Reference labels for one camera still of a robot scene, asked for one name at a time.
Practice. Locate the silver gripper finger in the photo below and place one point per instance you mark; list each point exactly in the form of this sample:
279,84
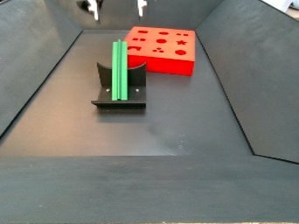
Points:
94,8
141,4

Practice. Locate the red block with shaped holes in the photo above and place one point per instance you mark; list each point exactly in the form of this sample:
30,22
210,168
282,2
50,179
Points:
165,49

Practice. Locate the green star-profile rod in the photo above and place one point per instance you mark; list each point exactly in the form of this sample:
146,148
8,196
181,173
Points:
119,71

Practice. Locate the black curved fixture stand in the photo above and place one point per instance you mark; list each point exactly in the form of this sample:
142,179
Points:
135,88

